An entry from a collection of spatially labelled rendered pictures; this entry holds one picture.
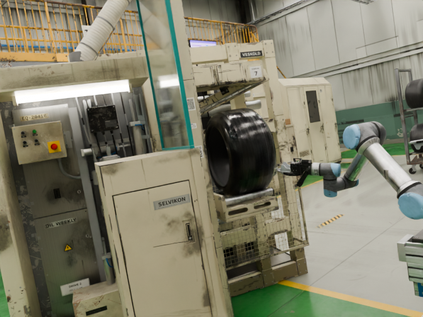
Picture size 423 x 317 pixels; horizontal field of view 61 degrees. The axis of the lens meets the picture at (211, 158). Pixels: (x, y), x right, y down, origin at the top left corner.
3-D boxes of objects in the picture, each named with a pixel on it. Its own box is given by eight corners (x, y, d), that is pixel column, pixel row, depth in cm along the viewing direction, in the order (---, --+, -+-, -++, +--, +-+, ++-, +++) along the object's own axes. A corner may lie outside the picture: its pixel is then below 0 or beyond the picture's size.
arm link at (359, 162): (385, 114, 183) (346, 177, 218) (368, 116, 179) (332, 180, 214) (401, 128, 176) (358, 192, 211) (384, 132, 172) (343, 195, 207)
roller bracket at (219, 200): (223, 212, 209) (220, 196, 209) (201, 204, 247) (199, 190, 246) (228, 211, 211) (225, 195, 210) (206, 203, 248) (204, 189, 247)
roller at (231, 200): (219, 200, 218) (222, 207, 216) (221, 197, 215) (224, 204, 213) (270, 189, 230) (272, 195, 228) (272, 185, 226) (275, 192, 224)
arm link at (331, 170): (338, 180, 198) (338, 165, 196) (318, 178, 203) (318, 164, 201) (341, 175, 204) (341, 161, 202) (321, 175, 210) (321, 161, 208)
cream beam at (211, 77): (186, 89, 240) (182, 66, 239) (176, 95, 263) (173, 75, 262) (265, 79, 260) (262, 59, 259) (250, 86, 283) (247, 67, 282)
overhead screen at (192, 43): (194, 73, 583) (189, 39, 579) (192, 73, 587) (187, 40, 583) (221, 73, 623) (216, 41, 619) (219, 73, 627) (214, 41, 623)
